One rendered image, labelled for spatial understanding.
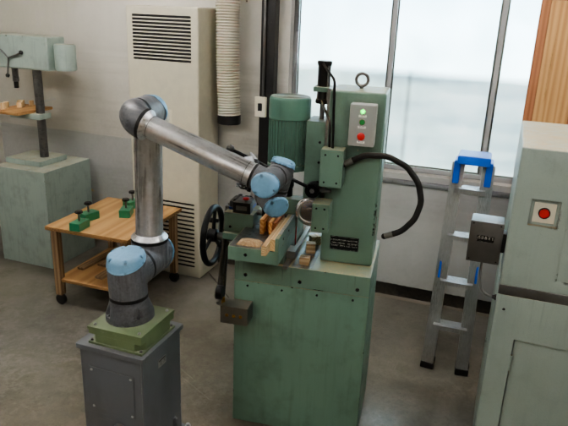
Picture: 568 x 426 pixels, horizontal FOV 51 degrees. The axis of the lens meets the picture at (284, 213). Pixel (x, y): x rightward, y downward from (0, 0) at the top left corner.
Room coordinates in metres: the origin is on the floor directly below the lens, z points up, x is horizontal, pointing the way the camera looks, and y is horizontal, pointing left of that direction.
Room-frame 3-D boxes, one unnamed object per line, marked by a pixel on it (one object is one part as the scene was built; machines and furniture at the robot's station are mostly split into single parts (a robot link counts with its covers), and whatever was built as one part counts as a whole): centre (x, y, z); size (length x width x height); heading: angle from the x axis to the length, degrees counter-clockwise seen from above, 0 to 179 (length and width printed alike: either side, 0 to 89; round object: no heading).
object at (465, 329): (2.91, -0.93, 0.58); 0.27 x 0.25 x 1.16; 161
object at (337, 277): (2.49, -0.13, 0.76); 0.57 x 0.45 x 0.09; 77
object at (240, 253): (2.53, 0.10, 0.87); 0.61 x 0.30 x 0.06; 167
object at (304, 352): (2.49, -0.13, 0.36); 0.58 x 0.45 x 0.71; 77
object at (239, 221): (2.55, 0.18, 0.92); 0.15 x 0.13 x 0.09; 167
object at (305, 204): (2.36, -0.11, 1.02); 0.12 x 0.03 x 0.12; 77
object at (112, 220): (3.57, 1.06, 0.32); 0.66 x 0.57 x 0.64; 162
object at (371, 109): (2.31, -0.29, 1.40); 0.10 x 0.06 x 0.16; 77
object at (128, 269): (2.14, 0.60, 0.82); 0.17 x 0.15 x 0.18; 163
